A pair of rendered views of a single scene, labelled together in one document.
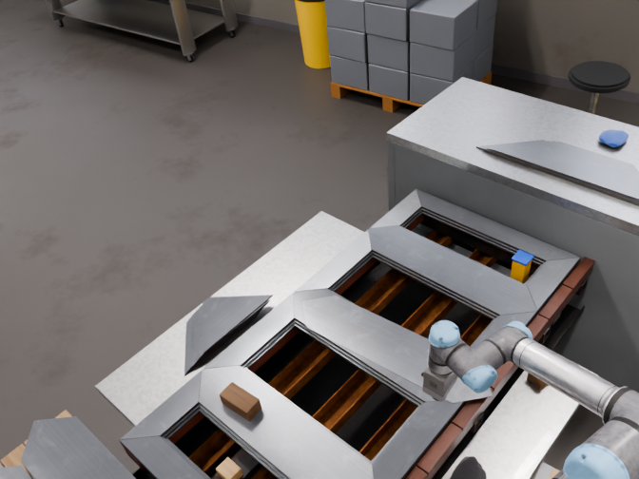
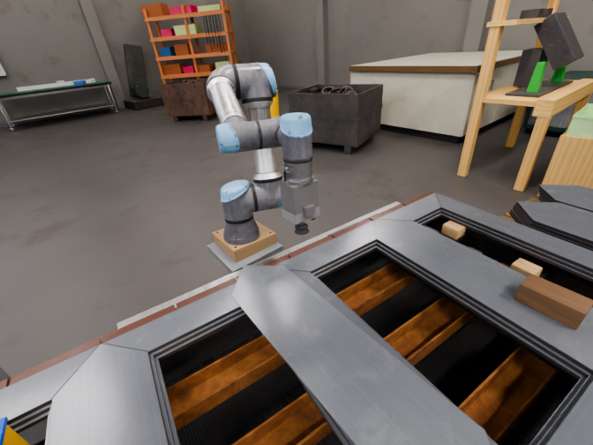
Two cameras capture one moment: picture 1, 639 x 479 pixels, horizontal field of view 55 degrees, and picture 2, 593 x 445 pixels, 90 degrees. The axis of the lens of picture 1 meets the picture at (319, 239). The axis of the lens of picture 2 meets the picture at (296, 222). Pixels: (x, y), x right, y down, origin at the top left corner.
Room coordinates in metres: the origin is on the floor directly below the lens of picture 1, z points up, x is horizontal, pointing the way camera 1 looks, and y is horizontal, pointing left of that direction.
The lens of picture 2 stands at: (1.72, -0.14, 1.41)
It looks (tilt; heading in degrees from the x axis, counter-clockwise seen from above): 31 degrees down; 193
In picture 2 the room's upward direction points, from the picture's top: 5 degrees counter-clockwise
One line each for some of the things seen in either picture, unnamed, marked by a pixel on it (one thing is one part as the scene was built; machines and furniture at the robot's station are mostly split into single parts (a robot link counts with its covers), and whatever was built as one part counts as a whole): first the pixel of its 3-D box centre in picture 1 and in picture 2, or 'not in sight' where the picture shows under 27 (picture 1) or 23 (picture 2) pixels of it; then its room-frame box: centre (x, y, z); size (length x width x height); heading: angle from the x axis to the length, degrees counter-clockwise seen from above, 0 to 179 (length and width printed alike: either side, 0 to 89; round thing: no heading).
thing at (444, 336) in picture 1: (444, 343); (296, 137); (1.00, -0.29, 1.21); 0.09 x 0.08 x 0.11; 30
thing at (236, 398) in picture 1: (240, 401); (551, 299); (1.14, 0.31, 0.87); 0.12 x 0.06 x 0.05; 48
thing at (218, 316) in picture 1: (214, 321); not in sight; (1.58, 0.43, 0.77); 0.45 x 0.20 x 0.04; 133
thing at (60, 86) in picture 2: not in sight; (60, 101); (-5.64, -8.34, 0.49); 2.73 x 1.08 x 0.99; 140
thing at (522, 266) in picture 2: (229, 471); (524, 270); (0.95, 0.35, 0.79); 0.06 x 0.05 x 0.04; 43
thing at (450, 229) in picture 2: not in sight; (453, 230); (0.74, 0.21, 0.79); 0.06 x 0.05 x 0.04; 43
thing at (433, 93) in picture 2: not in sight; (442, 89); (-4.38, 1.30, 0.50); 2.61 x 2.11 x 1.00; 140
